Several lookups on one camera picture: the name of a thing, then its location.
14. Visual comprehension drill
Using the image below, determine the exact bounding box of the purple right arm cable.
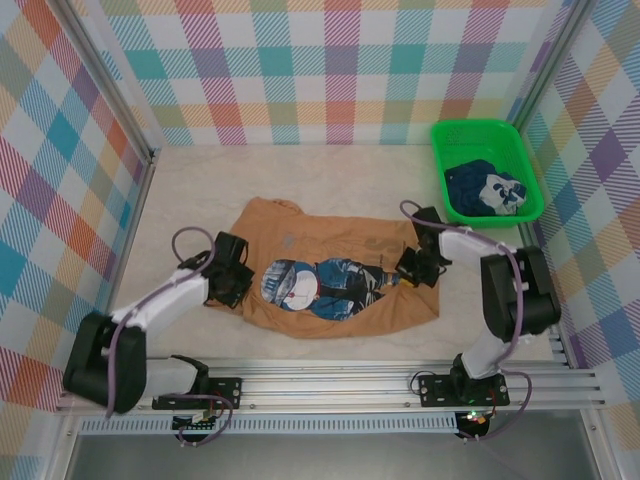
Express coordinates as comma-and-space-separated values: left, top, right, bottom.
399, 198, 532, 444

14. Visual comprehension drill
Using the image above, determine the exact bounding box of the green plastic basket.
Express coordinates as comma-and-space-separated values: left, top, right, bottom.
429, 119, 545, 231

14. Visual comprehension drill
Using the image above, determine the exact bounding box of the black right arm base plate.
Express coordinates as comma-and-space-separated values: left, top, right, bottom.
417, 373, 510, 409

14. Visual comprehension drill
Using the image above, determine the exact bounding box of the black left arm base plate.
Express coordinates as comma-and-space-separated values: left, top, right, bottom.
151, 375, 244, 411

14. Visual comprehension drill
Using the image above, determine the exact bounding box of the white slotted cable duct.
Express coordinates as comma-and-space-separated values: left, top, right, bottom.
79, 412, 459, 435

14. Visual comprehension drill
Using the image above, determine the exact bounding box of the aluminium frame post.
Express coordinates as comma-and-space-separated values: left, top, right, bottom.
507, 0, 601, 139
47, 0, 161, 166

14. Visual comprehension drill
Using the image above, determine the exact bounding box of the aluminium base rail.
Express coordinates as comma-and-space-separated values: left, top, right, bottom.
54, 357, 604, 414

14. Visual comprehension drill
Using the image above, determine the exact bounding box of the navy white t-shirt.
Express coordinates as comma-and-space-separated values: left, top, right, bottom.
443, 159, 529, 219

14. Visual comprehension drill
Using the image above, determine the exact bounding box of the aluminium side rail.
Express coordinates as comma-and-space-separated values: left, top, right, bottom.
517, 219, 574, 371
107, 158, 157, 311

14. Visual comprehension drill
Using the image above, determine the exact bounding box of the orange cartoon print t-shirt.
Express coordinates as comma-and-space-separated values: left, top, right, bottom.
241, 196, 441, 340

